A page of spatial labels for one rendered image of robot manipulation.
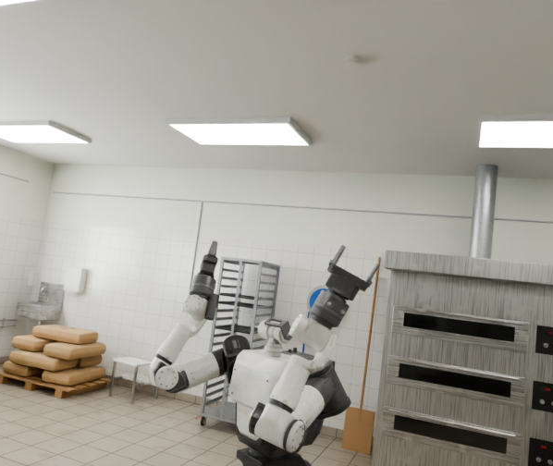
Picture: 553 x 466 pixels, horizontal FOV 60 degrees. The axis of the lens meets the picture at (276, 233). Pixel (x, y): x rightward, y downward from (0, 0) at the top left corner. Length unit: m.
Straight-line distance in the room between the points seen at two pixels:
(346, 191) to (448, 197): 1.14
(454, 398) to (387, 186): 2.42
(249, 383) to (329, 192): 4.35
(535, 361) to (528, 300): 0.48
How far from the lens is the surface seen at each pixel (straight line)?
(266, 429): 1.30
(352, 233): 5.63
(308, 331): 1.32
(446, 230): 5.51
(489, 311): 4.45
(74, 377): 6.36
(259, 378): 1.59
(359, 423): 5.43
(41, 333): 6.73
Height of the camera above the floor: 1.61
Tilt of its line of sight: 6 degrees up
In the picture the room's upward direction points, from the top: 7 degrees clockwise
